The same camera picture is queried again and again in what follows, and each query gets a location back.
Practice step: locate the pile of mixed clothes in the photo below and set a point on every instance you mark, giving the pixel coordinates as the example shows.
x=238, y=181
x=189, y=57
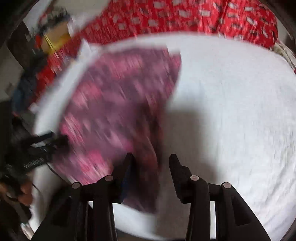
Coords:
x=51, y=18

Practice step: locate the dark clothes heap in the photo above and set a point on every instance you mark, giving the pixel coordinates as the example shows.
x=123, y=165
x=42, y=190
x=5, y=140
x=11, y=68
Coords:
x=27, y=86

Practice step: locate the white quilted bed cover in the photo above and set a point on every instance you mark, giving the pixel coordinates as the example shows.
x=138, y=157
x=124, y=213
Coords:
x=231, y=119

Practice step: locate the person's left hand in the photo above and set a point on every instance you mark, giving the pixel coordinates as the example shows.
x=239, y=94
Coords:
x=24, y=198

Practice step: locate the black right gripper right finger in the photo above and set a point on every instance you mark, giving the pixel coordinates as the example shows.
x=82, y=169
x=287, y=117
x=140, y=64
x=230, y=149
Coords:
x=185, y=187

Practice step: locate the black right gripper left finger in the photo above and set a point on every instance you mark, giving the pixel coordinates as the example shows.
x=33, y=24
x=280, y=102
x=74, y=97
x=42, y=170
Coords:
x=123, y=176

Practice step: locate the maroon floral patterned cloth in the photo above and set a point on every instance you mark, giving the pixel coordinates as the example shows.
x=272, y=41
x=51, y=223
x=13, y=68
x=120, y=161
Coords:
x=117, y=109

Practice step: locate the red feather patterned blanket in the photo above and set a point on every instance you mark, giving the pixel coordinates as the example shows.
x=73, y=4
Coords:
x=249, y=21

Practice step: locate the yellow cardboard box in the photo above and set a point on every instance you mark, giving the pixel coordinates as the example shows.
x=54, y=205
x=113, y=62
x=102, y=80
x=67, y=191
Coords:
x=55, y=38

